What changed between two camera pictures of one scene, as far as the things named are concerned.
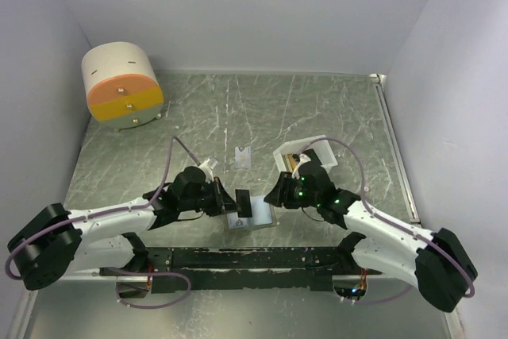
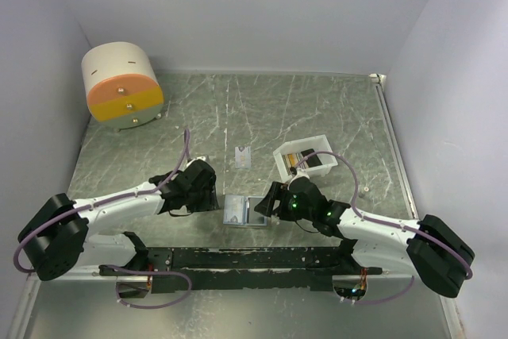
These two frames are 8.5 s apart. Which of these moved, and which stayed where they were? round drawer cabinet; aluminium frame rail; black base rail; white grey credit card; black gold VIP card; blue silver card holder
Moved: black gold VIP card; blue silver card holder
Stayed: round drawer cabinet; black base rail; aluminium frame rail; white grey credit card
